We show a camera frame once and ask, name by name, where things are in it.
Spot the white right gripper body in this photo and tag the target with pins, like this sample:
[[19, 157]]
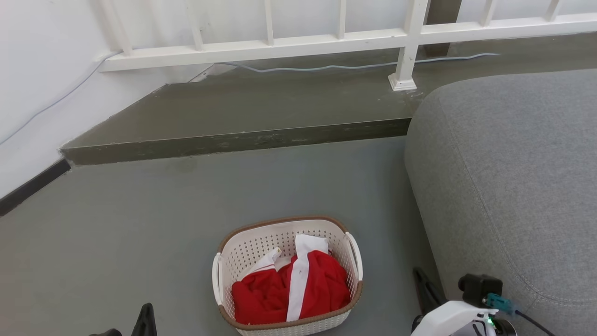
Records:
[[447, 319]]

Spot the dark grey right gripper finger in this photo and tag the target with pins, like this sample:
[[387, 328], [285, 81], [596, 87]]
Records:
[[428, 294]]

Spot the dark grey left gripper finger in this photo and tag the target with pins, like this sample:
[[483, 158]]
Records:
[[147, 324]]

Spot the white perforated laundry basket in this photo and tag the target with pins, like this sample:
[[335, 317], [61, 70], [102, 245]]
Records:
[[252, 242]]

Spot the red and white garment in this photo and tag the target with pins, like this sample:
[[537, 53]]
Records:
[[261, 294]]

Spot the grey fabric sofa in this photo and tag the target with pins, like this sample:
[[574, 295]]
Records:
[[513, 163]]

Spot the black baseboard strip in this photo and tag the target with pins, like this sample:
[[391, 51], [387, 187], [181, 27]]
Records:
[[32, 186]]

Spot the dark concrete raised step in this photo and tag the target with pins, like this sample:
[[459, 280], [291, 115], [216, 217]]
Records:
[[256, 109]]

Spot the white wooden railing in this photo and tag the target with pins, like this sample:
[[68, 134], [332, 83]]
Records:
[[280, 45]]

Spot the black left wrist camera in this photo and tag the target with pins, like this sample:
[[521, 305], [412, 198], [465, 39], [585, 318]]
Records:
[[107, 333]]

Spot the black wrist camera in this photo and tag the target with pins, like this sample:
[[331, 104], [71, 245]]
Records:
[[107, 333], [478, 288]]

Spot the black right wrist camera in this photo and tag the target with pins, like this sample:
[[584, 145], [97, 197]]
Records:
[[478, 288]]

